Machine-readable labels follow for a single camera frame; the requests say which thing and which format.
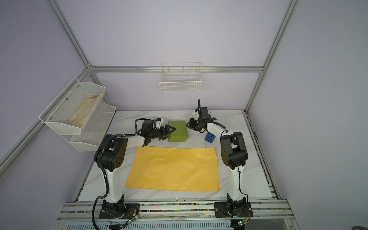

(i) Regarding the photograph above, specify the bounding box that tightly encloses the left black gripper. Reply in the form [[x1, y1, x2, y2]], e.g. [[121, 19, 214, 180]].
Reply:
[[149, 125, 176, 141]]

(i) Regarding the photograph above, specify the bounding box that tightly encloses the green gift box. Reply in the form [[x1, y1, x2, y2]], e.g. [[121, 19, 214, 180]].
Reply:
[[168, 120, 189, 142]]

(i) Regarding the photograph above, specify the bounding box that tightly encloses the yellow orange wrapping paper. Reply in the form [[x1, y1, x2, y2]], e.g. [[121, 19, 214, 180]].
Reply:
[[126, 147, 219, 192]]

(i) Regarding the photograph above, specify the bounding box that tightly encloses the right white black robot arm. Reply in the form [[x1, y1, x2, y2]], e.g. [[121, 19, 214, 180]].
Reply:
[[186, 103, 248, 200]]

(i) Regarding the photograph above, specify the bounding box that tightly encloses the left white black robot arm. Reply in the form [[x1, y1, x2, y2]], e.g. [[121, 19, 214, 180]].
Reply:
[[94, 118, 176, 204]]

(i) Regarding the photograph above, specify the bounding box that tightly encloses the blue tape dispenser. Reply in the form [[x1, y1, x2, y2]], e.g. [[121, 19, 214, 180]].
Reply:
[[205, 132, 216, 143]]

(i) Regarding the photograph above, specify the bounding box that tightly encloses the lower white mesh shelf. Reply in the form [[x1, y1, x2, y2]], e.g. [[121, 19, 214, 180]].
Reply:
[[69, 103, 116, 152]]

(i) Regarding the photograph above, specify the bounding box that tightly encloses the white mesh shelf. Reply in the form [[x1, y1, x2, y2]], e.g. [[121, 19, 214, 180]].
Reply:
[[38, 78, 105, 136], [69, 103, 116, 152]]

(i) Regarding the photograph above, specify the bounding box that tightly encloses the beige cloth in shelf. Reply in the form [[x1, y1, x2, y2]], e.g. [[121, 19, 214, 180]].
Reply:
[[67, 93, 101, 128]]

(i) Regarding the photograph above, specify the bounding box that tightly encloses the upper white mesh shelf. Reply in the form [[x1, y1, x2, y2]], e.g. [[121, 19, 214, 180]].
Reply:
[[38, 78, 105, 136]]

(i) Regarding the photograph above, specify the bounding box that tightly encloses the white wire wall basket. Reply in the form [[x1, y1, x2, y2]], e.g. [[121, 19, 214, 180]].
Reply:
[[159, 62, 202, 93]]

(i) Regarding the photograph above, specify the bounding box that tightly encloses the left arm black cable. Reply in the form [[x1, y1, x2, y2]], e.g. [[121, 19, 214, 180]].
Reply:
[[91, 117, 157, 230]]

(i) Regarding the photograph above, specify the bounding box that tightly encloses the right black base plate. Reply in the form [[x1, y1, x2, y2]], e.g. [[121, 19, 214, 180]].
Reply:
[[214, 202, 254, 218]]

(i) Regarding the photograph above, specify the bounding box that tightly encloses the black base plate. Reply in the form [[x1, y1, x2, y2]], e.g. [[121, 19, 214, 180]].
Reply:
[[99, 203, 140, 219], [214, 202, 254, 218]]

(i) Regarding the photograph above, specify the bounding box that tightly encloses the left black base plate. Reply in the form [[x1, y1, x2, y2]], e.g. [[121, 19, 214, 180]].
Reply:
[[99, 203, 140, 219]]

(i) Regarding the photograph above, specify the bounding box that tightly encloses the aluminium frame rail front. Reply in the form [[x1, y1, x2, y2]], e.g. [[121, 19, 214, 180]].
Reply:
[[57, 199, 295, 222]]

